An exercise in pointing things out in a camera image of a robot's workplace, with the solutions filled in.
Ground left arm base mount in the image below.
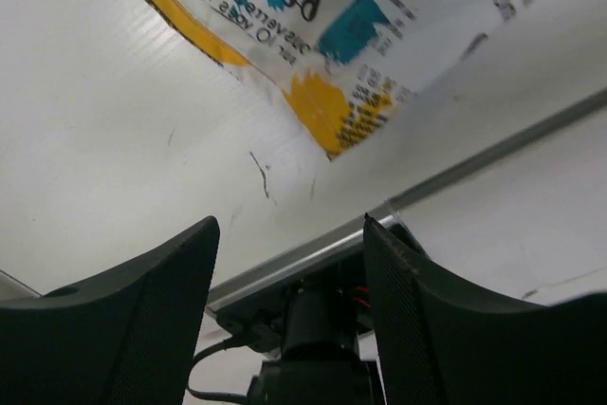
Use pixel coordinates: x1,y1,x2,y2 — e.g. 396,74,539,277
187,219,428,405

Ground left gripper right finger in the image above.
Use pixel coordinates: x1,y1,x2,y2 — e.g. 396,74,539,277
363,218,606,404

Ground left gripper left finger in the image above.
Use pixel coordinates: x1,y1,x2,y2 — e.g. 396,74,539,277
1,216,220,404

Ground aluminium table edge rail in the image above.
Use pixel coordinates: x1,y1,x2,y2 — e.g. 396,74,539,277
1,85,606,306

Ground printed white yellow teal shorts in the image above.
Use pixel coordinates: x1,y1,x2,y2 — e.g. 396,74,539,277
145,0,536,158

